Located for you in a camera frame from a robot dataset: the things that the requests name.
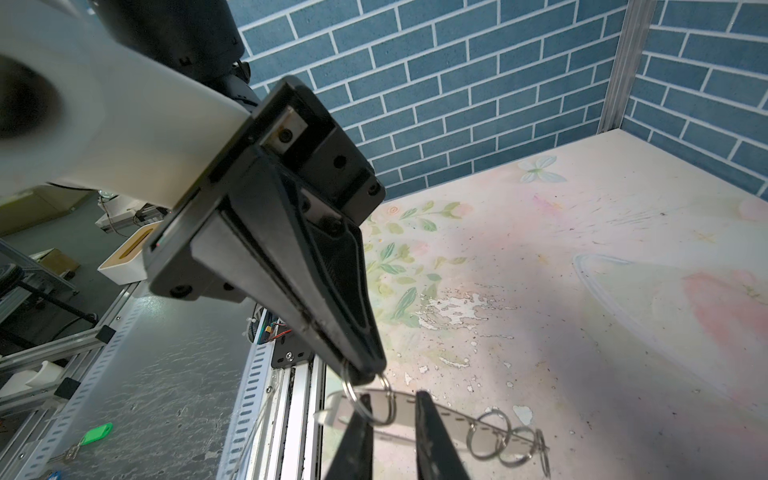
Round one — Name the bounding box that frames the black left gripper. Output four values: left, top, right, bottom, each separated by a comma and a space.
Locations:
144, 76, 386, 384

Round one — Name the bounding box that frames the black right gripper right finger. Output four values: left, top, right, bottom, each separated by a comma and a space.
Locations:
415, 391, 469, 480

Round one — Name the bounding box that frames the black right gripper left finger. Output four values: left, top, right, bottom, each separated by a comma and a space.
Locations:
324, 413, 374, 480

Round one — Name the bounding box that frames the silver keyring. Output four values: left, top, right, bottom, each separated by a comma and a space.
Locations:
341, 361, 397, 427
497, 425, 552, 479
466, 408, 512, 461

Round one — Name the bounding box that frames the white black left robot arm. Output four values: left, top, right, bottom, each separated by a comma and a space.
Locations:
93, 1, 386, 385

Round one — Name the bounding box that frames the silver keyring on strip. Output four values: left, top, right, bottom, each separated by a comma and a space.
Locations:
466, 408, 512, 461

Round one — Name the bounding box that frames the white box wooden slot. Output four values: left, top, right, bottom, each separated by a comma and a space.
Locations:
97, 222, 161, 285

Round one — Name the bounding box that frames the green key tag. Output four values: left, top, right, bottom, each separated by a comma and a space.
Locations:
79, 423, 114, 446

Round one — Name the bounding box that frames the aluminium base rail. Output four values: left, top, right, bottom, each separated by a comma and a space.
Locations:
216, 343, 326, 479

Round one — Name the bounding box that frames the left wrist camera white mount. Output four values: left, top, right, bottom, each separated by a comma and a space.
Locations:
1, 1, 248, 207

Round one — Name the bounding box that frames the aluminium corner post right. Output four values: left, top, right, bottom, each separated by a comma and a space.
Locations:
597, 0, 657, 133

